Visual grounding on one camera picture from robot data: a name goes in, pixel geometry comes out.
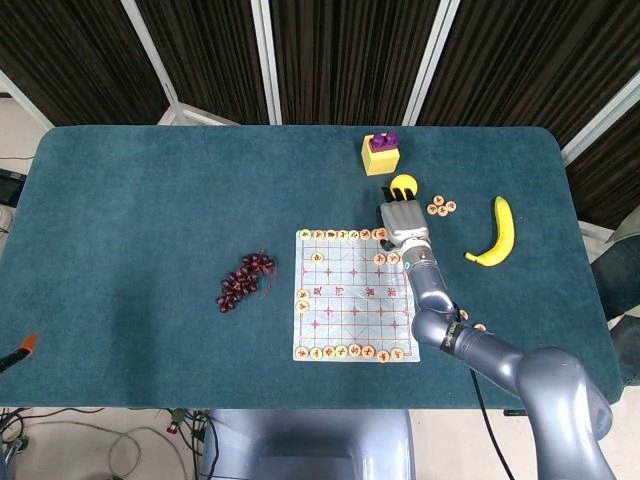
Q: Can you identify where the black box device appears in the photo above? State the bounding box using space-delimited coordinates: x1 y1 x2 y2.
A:
0 168 24 204

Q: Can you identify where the yellow banana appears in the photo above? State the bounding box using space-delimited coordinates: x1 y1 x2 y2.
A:
464 195 517 269

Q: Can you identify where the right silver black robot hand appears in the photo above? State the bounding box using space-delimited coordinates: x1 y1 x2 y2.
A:
375 184 431 252

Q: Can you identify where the yellow ball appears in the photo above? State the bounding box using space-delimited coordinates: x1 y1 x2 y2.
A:
389 173 420 202

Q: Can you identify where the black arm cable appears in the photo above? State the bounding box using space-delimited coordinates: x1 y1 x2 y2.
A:
468 367 516 480

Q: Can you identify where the dark blue padded chair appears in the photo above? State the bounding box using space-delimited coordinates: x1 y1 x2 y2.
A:
591 204 640 321

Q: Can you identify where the yellow cube block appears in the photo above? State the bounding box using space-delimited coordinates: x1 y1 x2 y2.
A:
361 133 401 177

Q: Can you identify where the white partition frame post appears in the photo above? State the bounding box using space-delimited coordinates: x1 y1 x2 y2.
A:
119 0 181 109
0 68 55 129
560 69 640 164
402 0 461 126
251 0 284 126

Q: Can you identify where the dark slatted partition panel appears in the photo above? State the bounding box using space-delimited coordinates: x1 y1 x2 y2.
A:
0 0 169 126
137 0 271 125
417 0 640 146
272 0 444 126
567 99 640 231

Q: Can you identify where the purple toy brick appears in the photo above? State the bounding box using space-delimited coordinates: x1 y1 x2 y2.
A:
369 130 399 153

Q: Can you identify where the teal felt table cover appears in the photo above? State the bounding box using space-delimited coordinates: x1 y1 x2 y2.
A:
0 124 626 412

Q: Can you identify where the dark red grape bunch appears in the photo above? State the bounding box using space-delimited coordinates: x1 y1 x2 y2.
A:
215 249 281 314

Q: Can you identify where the white paper xiangqi board sheet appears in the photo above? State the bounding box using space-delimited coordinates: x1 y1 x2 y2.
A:
292 228 422 363

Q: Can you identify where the blue-grey robot torso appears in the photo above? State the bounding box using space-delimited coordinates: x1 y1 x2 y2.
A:
199 408 416 480

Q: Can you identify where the orange tipped black clamp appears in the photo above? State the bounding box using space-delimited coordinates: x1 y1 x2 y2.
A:
0 333 39 374

